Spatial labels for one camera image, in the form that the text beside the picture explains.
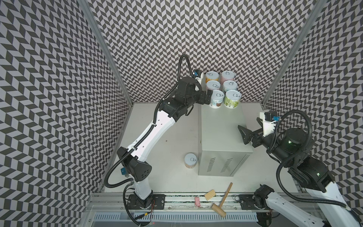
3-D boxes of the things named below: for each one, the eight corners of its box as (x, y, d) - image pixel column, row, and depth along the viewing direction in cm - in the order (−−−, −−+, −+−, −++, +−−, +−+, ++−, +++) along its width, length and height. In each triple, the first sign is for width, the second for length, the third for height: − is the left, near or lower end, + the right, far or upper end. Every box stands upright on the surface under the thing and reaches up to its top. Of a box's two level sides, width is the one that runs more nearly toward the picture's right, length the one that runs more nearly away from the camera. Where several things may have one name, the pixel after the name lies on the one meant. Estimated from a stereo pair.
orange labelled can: (184, 168, 86) (184, 165, 82) (184, 156, 91) (184, 152, 86) (196, 168, 86) (197, 165, 82) (196, 156, 91) (196, 152, 86)
